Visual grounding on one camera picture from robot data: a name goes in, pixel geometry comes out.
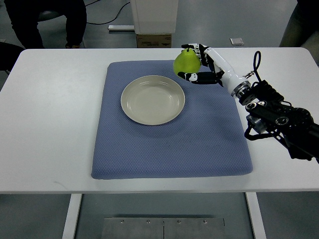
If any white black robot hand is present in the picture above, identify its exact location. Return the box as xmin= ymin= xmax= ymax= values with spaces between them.
xmin=177 ymin=43 xmax=251 ymax=98

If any green pear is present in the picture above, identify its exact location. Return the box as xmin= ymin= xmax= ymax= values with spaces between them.
xmin=173 ymin=48 xmax=201 ymax=75

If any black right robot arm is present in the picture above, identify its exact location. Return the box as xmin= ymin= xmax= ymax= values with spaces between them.
xmin=235 ymin=51 xmax=319 ymax=161

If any small grey floor plate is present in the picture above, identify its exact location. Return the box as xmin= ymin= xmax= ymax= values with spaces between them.
xmin=230 ymin=38 xmax=244 ymax=46

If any beige round plate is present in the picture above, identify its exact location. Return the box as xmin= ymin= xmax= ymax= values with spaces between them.
xmin=121 ymin=75 xmax=185 ymax=125

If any brown cardboard box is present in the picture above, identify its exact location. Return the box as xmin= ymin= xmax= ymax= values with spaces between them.
xmin=136 ymin=34 xmax=172 ymax=48

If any blue textured mat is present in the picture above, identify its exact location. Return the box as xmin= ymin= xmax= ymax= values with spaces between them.
xmin=91 ymin=60 xmax=253 ymax=179

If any person at right edge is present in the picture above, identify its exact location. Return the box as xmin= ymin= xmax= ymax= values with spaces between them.
xmin=280 ymin=0 xmax=319 ymax=51

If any right white table leg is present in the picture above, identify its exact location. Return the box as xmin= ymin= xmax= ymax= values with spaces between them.
xmin=245 ymin=192 xmax=267 ymax=239

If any white table leg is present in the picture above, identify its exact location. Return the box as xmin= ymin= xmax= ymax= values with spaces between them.
xmin=62 ymin=194 xmax=82 ymax=239
xmin=245 ymin=192 xmax=267 ymax=239

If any left white table leg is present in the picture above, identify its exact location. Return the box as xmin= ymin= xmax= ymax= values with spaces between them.
xmin=62 ymin=194 xmax=82 ymax=239

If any seated person in black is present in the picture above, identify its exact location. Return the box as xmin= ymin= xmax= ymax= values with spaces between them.
xmin=4 ymin=0 xmax=87 ymax=49

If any black floor cable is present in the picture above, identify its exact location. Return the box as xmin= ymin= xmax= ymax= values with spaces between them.
xmin=84 ymin=0 xmax=132 ymax=25

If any silver metal floor rail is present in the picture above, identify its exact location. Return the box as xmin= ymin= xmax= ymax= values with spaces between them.
xmin=108 ymin=25 xmax=135 ymax=31

